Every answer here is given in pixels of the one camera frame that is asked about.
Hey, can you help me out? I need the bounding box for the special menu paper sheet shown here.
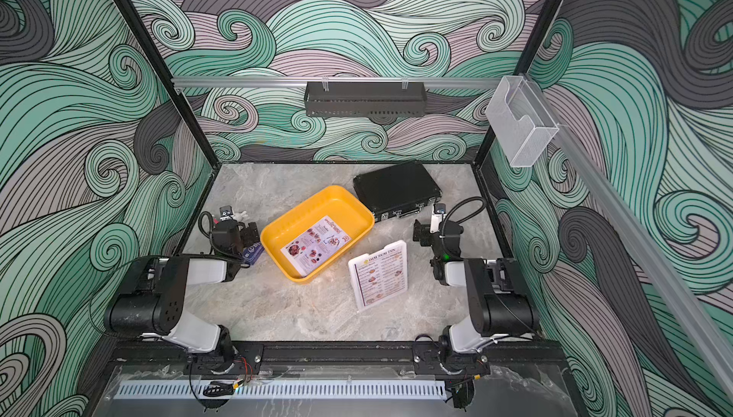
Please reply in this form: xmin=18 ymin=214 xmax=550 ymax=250
xmin=281 ymin=216 xmax=351 ymax=277

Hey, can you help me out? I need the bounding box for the aluminium back rail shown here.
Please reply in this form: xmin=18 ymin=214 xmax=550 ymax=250
xmin=172 ymin=76 xmax=501 ymax=90

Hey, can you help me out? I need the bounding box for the black hard case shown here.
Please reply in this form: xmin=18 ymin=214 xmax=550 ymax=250
xmin=352 ymin=161 xmax=442 ymax=222

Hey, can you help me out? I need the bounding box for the aluminium rail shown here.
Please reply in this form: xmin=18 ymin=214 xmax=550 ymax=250
xmin=520 ymin=75 xmax=732 ymax=397
xmin=172 ymin=76 xmax=501 ymax=90

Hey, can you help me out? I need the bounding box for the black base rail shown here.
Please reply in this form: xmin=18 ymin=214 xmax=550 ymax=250
xmin=110 ymin=339 xmax=566 ymax=377

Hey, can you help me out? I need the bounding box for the white acrylic menu holder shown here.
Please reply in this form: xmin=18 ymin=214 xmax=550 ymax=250
xmin=347 ymin=238 xmax=410 ymax=311

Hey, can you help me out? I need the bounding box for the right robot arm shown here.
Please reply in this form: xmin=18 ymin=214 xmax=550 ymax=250
xmin=412 ymin=220 xmax=539 ymax=360

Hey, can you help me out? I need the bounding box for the black wall shelf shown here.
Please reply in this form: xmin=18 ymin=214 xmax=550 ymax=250
xmin=304 ymin=82 xmax=428 ymax=124

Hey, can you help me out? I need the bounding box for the aluminium right rail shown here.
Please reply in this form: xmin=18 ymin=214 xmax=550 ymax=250
xmin=520 ymin=75 xmax=732 ymax=397

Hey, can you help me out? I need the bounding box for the yellow plastic tray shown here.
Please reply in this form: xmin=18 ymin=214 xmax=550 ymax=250
xmin=261 ymin=185 xmax=375 ymax=285

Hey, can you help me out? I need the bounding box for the blue small packet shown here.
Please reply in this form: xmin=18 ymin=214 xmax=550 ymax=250
xmin=242 ymin=243 xmax=265 ymax=266

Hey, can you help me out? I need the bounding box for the clear wall brochure holder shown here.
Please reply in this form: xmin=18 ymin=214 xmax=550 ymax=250
xmin=486 ymin=76 xmax=559 ymax=168

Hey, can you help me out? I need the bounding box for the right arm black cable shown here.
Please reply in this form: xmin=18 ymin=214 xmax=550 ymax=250
xmin=440 ymin=196 xmax=488 ymax=235

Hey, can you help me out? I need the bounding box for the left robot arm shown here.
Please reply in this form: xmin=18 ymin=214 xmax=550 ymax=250
xmin=103 ymin=211 xmax=262 ymax=362

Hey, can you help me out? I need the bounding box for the white slotted cable duct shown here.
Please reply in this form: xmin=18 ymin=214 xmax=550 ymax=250
xmin=112 ymin=380 xmax=447 ymax=401

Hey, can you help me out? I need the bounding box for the white bunny figurine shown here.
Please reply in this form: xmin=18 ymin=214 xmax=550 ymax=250
xmin=232 ymin=211 xmax=249 ymax=222

